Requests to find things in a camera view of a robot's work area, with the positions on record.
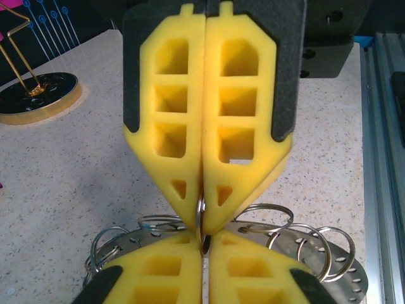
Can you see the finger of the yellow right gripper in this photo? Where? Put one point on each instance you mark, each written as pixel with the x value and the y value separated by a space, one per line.
pixel 269 158
pixel 147 142

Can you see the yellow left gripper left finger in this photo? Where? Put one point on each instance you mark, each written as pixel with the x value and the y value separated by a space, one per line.
pixel 190 285

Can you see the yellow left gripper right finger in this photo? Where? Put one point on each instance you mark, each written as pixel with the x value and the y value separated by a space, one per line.
pixel 218 285

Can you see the pale teal tagged key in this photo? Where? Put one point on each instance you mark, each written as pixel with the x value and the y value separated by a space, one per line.
pixel 199 221

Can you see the small clear plastic bag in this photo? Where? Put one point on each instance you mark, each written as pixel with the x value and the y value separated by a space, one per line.
pixel 341 266

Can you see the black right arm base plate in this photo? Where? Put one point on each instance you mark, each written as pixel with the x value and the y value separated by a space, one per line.
pixel 399 98

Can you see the aluminium mounting rail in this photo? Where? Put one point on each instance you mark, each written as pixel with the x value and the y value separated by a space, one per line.
pixel 386 190

